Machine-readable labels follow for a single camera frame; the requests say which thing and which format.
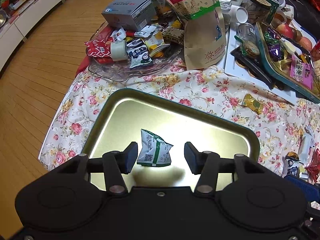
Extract gold tin tray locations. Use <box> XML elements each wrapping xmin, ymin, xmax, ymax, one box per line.
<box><xmin>80</xmin><ymin>88</ymin><xmax>261</xmax><ymax>193</ymax></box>

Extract green and white snack packet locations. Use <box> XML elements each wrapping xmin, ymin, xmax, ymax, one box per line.
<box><xmin>137</xmin><ymin>129</ymin><xmax>174</xmax><ymax>167</ymax></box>

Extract clear glass plate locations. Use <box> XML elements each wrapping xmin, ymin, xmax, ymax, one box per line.
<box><xmin>89</xmin><ymin>22</ymin><xmax>185</xmax><ymax>82</ymax></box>

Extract red patterned packet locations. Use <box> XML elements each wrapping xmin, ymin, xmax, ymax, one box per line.
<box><xmin>85</xmin><ymin>40</ymin><xmax>112</xmax><ymax>58</ymax></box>

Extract clear empty jar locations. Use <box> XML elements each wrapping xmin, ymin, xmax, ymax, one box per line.
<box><xmin>236</xmin><ymin>22</ymin><xmax>258</xmax><ymax>45</ymax></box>

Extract pink snack packet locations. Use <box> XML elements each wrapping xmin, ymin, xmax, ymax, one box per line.
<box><xmin>290</xmin><ymin>57</ymin><xmax>314</xmax><ymax>90</ymax></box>

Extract red snack packet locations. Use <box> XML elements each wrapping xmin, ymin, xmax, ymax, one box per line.
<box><xmin>306</xmin><ymin>149</ymin><xmax>320</xmax><ymax>183</ymax></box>

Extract green can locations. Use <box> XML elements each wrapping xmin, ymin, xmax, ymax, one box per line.
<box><xmin>265</xmin><ymin>0</ymin><xmax>280</xmax><ymax>25</ymax></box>

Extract jar with patterned lid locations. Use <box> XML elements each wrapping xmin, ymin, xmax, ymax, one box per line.
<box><xmin>246</xmin><ymin>0</ymin><xmax>272</xmax><ymax>24</ymax></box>

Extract blue and white snack packet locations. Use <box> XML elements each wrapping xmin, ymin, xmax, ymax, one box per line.
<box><xmin>282</xmin><ymin>152</ymin><xmax>300</xmax><ymax>178</ymax></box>

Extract white and dark berry packet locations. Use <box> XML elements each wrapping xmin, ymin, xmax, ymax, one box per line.
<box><xmin>126</xmin><ymin>45</ymin><xmax>153</xmax><ymax>69</ymax></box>

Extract floral tablecloth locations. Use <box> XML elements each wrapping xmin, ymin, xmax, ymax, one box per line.
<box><xmin>40</xmin><ymin>57</ymin><xmax>320</xmax><ymax>188</ymax></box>

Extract pale jelly cup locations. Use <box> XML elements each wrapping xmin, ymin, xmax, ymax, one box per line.
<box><xmin>110</xmin><ymin>40</ymin><xmax>128</xmax><ymax>62</ymax></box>

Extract small glass jar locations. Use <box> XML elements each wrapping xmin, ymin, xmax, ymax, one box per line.
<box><xmin>217</xmin><ymin>0</ymin><xmax>233</xmax><ymax>12</ymax></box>

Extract yellow snack packet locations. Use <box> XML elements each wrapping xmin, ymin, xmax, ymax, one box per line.
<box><xmin>144</xmin><ymin>34</ymin><xmax>164</xmax><ymax>52</ymax></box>

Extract teal tin of candy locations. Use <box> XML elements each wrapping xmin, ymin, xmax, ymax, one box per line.
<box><xmin>256</xmin><ymin>21</ymin><xmax>320</xmax><ymax>104</ymax></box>

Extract pale red apple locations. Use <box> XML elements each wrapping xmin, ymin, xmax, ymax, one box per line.
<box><xmin>299</xmin><ymin>37</ymin><xmax>313</xmax><ymax>52</ymax></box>

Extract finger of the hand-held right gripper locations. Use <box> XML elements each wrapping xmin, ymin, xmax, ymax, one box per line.
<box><xmin>285</xmin><ymin>174</ymin><xmax>320</xmax><ymax>203</ymax></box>

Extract white cabinet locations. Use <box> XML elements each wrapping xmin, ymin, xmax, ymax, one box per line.
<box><xmin>0</xmin><ymin>0</ymin><xmax>67</xmax><ymax>73</ymax></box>

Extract grey cardboard box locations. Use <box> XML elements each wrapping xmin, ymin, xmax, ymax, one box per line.
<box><xmin>102</xmin><ymin>0</ymin><xmax>157</xmax><ymax>30</ymax></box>

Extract clear pack of biscuits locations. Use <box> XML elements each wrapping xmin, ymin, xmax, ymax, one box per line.
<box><xmin>240</xmin><ymin>40</ymin><xmax>260</xmax><ymax>58</ymax></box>

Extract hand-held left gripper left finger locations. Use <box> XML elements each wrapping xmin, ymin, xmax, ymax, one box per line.
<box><xmin>51</xmin><ymin>142</ymin><xmax>138</xmax><ymax>196</ymax></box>

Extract purple wrapped candy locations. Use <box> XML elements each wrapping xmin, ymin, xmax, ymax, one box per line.
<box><xmin>265</xmin><ymin>29</ymin><xmax>288</xmax><ymax>62</ymax></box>

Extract gold wrapped candy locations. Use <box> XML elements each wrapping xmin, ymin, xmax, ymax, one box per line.
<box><xmin>242</xmin><ymin>94</ymin><xmax>263</xmax><ymax>115</ymax></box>

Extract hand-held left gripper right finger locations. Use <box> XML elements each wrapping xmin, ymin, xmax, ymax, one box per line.
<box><xmin>184</xmin><ymin>142</ymin><xmax>273</xmax><ymax>197</ymax></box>

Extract black chocolate packet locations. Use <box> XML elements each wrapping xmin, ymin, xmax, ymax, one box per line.
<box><xmin>230</xmin><ymin>47</ymin><xmax>275</xmax><ymax>89</ymax></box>

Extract white board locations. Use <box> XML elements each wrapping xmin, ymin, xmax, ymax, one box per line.
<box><xmin>224</xmin><ymin>25</ymin><xmax>297</xmax><ymax>105</ymax></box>

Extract brown paper snack bag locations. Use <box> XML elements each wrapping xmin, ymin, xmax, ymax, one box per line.
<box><xmin>154</xmin><ymin>0</ymin><xmax>227</xmax><ymax>70</ymax></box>

